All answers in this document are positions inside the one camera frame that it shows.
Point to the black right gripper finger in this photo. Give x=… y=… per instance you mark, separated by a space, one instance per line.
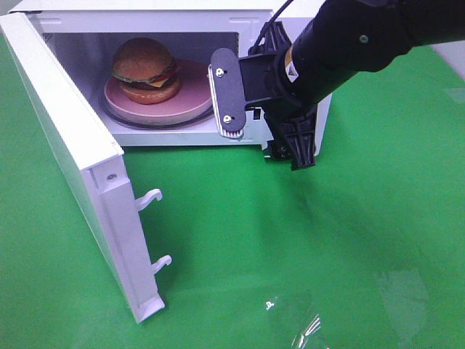
x=272 y=37

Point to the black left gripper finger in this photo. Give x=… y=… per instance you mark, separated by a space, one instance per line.
x=298 y=135

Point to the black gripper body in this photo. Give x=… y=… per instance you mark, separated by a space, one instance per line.
x=283 y=106

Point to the pink round plate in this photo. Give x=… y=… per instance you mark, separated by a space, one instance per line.
x=194 y=93

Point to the burger with sesame-free bun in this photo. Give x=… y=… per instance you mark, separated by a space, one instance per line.
x=146 y=71

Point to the white microwave door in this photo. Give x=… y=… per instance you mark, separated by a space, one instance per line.
x=93 y=165

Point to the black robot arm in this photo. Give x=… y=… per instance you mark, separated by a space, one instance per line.
x=288 y=78

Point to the glass microwave turntable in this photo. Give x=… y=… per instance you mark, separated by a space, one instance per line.
x=159 y=121

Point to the white microwave oven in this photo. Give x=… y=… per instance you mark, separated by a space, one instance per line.
x=63 y=51

